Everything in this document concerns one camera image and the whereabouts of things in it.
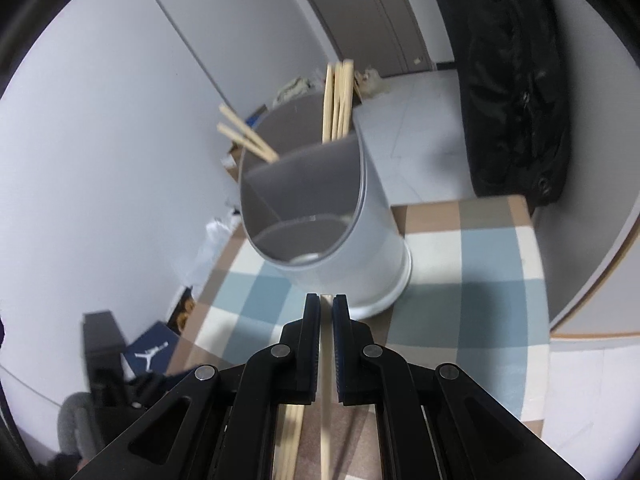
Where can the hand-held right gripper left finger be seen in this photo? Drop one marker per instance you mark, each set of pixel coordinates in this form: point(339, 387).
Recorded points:
point(314, 345)

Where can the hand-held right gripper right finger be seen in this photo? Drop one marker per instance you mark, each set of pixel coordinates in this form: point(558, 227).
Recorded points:
point(340, 345)

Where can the wooden chopstick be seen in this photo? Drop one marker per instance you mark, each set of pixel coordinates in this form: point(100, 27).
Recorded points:
point(247, 131)
point(343, 100)
point(337, 102)
point(326, 420)
point(296, 435)
point(245, 145)
point(286, 440)
point(349, 95)
point(327, 105)

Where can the white divided utensil holder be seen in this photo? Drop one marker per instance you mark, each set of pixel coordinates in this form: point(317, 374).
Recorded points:
point(370, 240)

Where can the person's left forearm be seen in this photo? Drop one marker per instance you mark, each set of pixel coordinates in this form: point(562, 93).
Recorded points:
point(75, 422)

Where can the navy shoe box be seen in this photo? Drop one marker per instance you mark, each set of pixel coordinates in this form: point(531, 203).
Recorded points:
point(150, 352)

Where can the tan suede shoe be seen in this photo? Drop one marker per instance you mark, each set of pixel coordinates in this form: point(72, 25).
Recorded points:
point(186, 309)

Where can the clear crumpled plastic bag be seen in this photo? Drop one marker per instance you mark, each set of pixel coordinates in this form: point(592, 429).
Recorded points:
point(220, 230)

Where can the checked tablecloth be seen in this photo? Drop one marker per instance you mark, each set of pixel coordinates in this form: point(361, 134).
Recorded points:
point(480, 270)

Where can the white curved-edge furniture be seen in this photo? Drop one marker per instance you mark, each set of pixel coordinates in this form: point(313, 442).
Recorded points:
point(600, 385)

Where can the black backpack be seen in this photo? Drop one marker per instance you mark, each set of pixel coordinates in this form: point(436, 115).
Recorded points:
point(500, 85)

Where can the grey door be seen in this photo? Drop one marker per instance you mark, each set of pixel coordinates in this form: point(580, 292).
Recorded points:
point(370, 25)

